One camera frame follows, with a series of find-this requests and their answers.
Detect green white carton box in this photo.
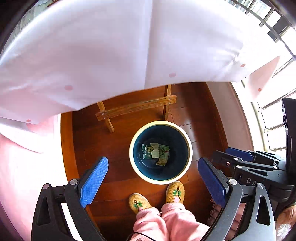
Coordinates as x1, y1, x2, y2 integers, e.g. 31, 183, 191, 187
142, 143, 160, 159

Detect round white rim trash bin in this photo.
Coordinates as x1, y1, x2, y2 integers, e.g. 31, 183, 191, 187
129, 121, 193, 185

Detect right hand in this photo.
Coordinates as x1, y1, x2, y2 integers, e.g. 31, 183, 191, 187
276, 205, 296, 226

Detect right yellow knitted slipper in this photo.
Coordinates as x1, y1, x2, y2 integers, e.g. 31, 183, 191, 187
166, 181, 185, 204

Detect yellow knitted slipper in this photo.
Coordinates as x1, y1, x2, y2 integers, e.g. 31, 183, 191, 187
166, 181, 185, 204
128, 193, 152, 214

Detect left yellow knitted slipper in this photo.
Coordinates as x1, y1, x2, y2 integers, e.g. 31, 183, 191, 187
128, 193, 152, 214

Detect metal window bars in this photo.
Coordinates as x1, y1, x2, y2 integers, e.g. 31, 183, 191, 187
229, 1, 295, 157

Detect pink trousers legs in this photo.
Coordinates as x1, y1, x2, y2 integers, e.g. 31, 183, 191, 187
131, 203, 209, 240

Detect cartoon monster tablecloth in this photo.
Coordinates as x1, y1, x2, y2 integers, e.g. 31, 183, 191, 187
1, 1, 280, 123

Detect black cable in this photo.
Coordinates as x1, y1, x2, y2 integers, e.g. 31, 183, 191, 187
125, 232, 158, 241

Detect wooden table frame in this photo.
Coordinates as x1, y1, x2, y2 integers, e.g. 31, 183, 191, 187
95, 84, 177, 133

